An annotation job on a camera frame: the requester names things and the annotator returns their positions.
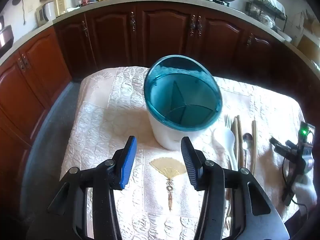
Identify wooden chopstick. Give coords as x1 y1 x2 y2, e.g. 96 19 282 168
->
231 117 240 165
251 120 256 175
236 115 247 169
253 120 258 155

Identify white utensil holder teal rim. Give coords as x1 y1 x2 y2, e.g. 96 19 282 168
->
143 54 223 151

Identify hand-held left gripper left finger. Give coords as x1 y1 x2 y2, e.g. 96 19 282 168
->
25 135 138 240

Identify white plastic spoon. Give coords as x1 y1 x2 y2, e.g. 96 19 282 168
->
212 127 238 172

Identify person's right hand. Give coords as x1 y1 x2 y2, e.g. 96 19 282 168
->
294 176 316 207

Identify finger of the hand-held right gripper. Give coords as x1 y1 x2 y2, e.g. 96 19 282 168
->
282 155 300 205
269 136 299 157

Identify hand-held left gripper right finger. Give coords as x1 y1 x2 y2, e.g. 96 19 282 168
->
180 136 290 240

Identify brown wooden base cabinets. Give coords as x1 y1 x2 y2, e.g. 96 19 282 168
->
0 0 320 180

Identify beige microwave oven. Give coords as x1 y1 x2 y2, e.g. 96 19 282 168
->
55 0 66 15

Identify metal spoon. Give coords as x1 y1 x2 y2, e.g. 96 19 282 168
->
242 132 253 170

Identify black cable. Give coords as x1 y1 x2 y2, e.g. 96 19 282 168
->
291 197 310 220

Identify black wire dish rack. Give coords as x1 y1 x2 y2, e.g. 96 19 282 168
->
246 0 288 28

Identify white quilted tablecloth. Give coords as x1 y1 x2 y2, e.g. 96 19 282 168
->
59 66 307 240

